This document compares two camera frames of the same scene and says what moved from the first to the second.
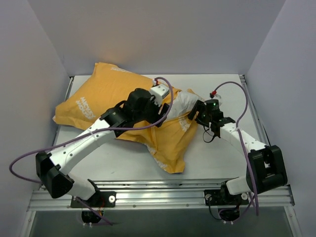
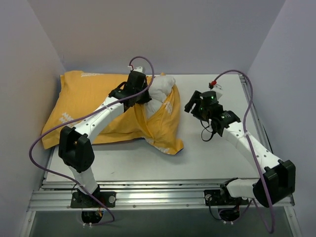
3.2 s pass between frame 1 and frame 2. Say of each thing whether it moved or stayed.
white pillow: moved
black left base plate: stayed
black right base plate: stayed
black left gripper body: moved
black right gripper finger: moved
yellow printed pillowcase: moved
